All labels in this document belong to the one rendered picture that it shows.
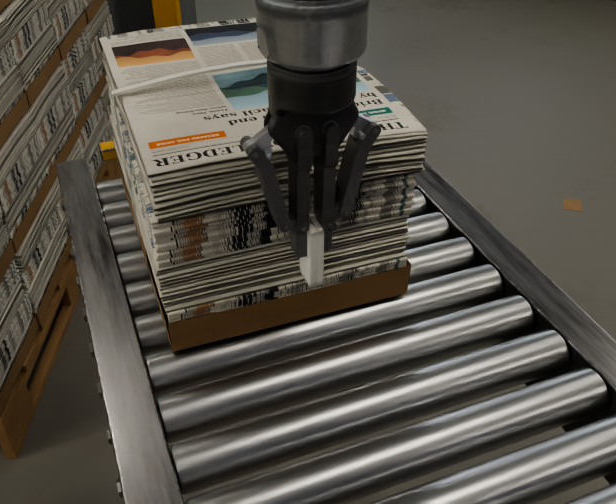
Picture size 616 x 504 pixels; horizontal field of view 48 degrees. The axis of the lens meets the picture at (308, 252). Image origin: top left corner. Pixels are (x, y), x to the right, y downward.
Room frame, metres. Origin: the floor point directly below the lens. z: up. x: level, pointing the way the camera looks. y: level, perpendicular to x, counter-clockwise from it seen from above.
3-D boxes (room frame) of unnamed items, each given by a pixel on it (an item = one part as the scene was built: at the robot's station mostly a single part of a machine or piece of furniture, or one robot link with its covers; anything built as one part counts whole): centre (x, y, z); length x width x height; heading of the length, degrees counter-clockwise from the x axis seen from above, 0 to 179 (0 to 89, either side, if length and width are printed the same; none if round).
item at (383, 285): (0.66, 0.04, 0.83); 0.29 x 0.16 x 0.04; 110
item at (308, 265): (0.55, 0.00, 0.93); 0.03 x 0.01 x 0.07; 22
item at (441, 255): (0.67, -0.01, 0.77); 0.47 x 0.05 x 0.05; 111
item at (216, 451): (0.49, -0.08, 0.77); 0.47 x 0.05 x 0.05; 111
